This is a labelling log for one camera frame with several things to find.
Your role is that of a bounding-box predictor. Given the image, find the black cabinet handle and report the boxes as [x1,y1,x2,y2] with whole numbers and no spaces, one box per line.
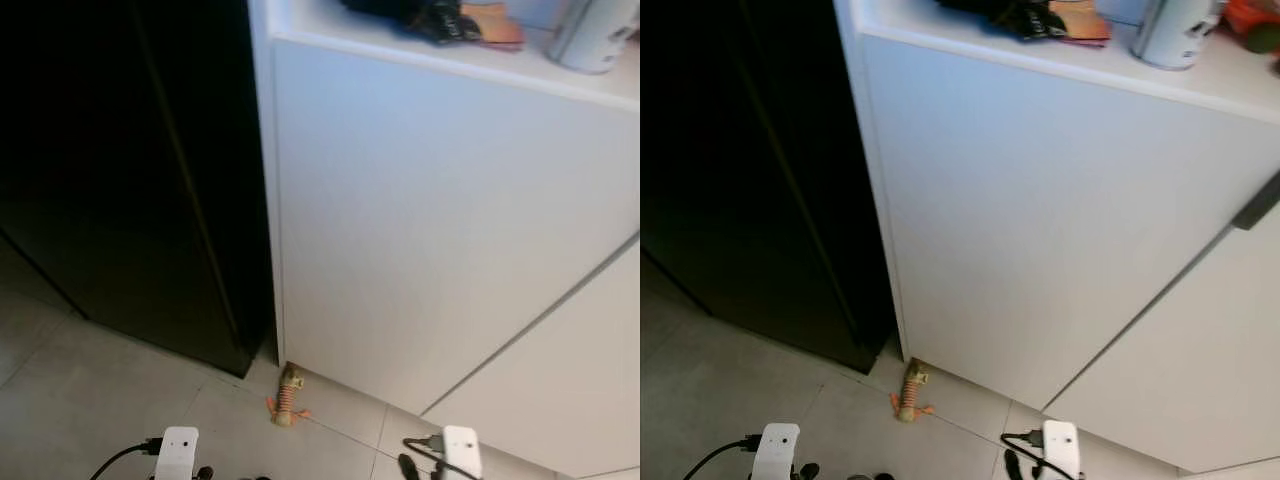
[1232,197,1280,232]

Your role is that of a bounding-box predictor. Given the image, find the white kitchen cabinet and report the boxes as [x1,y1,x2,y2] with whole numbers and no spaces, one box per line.
[835,0,1280,476]
[248,0,641,479]

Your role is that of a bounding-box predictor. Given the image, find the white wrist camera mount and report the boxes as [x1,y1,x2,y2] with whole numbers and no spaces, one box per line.
[440,425,484,480]
[1040,420,1083,480]
[750,423,801,480]
[153,426,201,480]

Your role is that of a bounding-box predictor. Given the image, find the red orange object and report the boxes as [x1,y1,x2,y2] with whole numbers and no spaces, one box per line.
[1222,0,1280,56]

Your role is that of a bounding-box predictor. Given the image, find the white cylindrical canister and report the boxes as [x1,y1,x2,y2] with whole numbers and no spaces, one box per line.
[545,0,639,75]
[1132,0,1226,71]

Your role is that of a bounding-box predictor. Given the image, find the tan orange spring toy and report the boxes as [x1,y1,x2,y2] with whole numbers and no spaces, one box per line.
[265,362,313,429]
[890,360,937,424]

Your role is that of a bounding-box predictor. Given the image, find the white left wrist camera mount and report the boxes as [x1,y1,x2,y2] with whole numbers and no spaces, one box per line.
[153,426,201,480]
[750,423,801,480]

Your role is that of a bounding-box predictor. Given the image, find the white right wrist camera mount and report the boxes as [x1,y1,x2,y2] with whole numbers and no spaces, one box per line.
[440,425,484,480]
[1040,420,1083,480]

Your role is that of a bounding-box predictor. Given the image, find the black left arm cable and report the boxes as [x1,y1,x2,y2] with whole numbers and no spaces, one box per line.
[690,435,763,480]
[88,437,164,480]

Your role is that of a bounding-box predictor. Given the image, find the orange pink pouch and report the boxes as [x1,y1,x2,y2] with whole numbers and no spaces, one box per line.
[1050,0,1113,48]
[460,2,526,51]

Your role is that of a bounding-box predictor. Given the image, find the black bundled item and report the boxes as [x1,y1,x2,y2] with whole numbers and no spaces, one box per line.
[935,0,1076,43]
[340,0,483,46]

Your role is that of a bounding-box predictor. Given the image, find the black glossy fridge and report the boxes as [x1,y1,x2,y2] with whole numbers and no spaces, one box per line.
[640,0,898,374]
[0,0,276,379]

